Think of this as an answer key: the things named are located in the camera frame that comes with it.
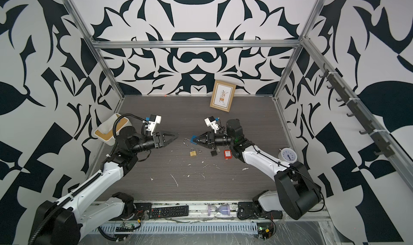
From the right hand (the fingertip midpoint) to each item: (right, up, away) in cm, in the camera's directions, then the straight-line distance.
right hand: (195, 142), depth 71 cm
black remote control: (-12, -31, +2) cm, 34 cm away
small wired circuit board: (-30, -38, +1) cm, 48 cm away
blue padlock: (-1, +1, +2) cm, 2 cm away
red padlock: (+17, -10, +20) cm, 28 cm away
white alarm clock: (+49, -10, +18) cm, 53 cm away
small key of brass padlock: (+1, -9, +21) cm, 23 cm away
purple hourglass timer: (+12, -30, +2) cm, 33 cm away
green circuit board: (+30, -38, 0) cm, 49 cm away
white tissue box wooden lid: (-54, +2, +25) cm, 59 cm away
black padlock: (+9, -10, +21) cm, 25 cm away
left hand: (-7, +4, -2) cm, 8 cm away
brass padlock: (-3, -10, +22) cm, 24 cm away
